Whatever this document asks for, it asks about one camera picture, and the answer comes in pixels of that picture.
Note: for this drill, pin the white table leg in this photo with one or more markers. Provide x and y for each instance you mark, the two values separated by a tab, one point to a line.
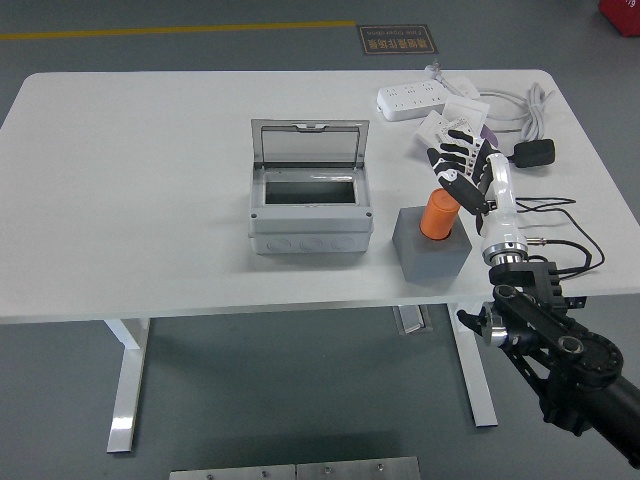
127	390
475	370

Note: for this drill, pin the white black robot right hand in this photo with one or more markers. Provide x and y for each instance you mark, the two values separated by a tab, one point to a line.
502	220

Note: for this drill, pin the grey metal plate with screws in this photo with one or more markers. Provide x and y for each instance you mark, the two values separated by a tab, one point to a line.
357	469
232	473

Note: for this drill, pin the yellow floor tape line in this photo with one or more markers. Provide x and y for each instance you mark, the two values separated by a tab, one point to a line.
175	30

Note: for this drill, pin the white power strip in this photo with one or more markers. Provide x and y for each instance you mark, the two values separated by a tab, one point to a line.
410	100

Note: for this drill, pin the grey plastic junction box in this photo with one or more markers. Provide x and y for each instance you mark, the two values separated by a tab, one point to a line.
310	235

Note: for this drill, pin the transparent hinged box lid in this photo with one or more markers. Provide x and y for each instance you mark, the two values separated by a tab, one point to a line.
310	145

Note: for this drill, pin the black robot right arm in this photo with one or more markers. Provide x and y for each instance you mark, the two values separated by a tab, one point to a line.
550	340

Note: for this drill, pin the grey metal floor plate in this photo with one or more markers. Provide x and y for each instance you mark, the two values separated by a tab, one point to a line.
412	319

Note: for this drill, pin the small white adapter box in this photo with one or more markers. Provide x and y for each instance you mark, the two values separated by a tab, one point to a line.
465	87

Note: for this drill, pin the red object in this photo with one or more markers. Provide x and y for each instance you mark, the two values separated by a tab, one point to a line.
622	15

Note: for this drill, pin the black power adapter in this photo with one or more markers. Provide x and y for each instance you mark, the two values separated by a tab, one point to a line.
535	152

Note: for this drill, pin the grey block holder with hole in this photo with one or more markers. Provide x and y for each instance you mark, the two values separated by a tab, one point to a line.
430	262

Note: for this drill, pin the white power plug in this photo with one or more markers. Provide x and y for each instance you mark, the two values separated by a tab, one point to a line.
433	68

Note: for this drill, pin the brown floor sign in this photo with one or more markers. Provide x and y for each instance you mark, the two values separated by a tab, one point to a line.
397	40

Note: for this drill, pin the orange cylindrical battery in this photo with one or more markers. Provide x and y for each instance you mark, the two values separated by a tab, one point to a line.
437	217

